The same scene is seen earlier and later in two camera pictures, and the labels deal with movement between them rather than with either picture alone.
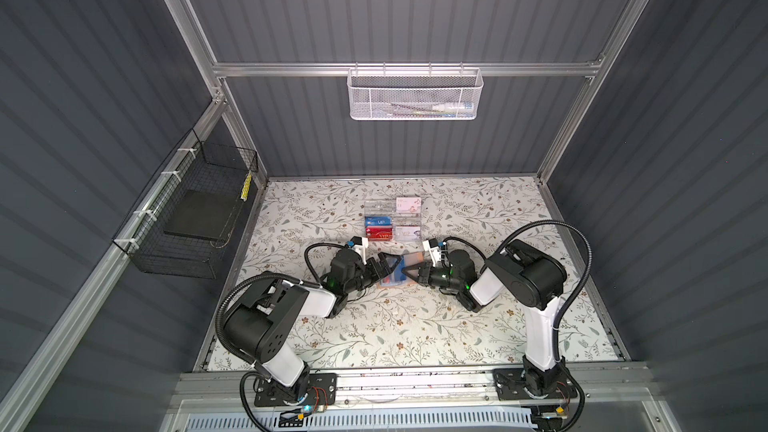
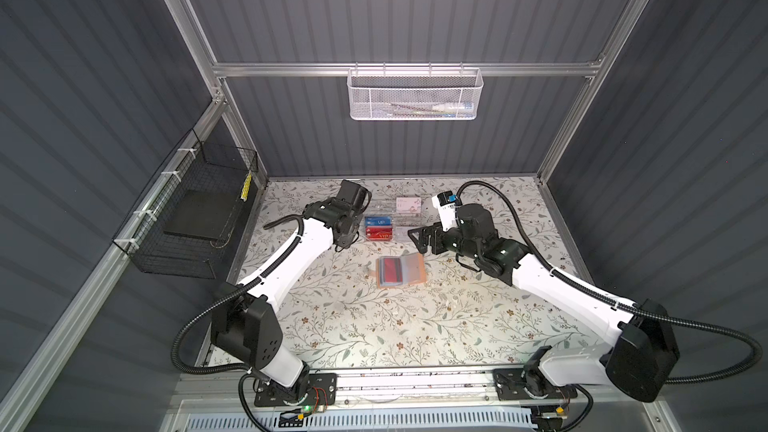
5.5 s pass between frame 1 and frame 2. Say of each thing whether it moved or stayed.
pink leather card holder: stayed
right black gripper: moved
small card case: stayed
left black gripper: moved
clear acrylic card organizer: stayed
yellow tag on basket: stayed
